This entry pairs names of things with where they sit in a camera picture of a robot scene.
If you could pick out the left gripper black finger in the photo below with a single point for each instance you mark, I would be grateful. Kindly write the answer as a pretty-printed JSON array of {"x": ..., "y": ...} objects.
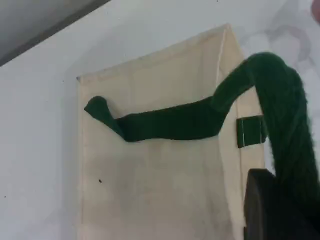
[{"x": 262, "y": 212}]

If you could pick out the pink round peach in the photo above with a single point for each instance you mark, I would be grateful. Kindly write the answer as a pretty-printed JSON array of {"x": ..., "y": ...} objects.
[{"x": 316, "y": 10}]

